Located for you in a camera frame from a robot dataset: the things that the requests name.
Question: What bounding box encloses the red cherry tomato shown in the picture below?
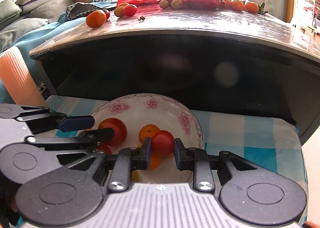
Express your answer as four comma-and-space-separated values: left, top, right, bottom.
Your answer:
97, 143, 112, 155
151, 130, 175, 157

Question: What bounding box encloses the yellow-brown longan fruit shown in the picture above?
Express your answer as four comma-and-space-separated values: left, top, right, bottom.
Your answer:
132, 171, 139, 182

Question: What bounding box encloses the large red tomato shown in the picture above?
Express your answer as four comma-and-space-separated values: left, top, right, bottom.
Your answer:
98, 117, 127, 147

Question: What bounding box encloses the small orange mandarin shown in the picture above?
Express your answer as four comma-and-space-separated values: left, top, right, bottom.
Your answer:
138, 124, 160, 143

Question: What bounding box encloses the white floral plate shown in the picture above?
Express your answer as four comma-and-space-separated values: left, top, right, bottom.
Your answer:
92, 94, 204, 183

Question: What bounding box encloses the peach ribbed cup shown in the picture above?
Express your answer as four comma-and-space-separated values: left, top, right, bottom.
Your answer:
1, 47, 47, 107

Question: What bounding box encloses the blue checkered cloth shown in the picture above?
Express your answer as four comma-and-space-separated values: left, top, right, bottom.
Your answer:
47, 95, 308, 227

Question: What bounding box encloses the grey sofa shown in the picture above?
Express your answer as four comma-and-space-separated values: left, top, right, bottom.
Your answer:
0, 0, 123, 51

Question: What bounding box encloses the orange on table edge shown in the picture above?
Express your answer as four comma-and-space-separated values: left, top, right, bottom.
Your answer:
86, 10, 107, 29

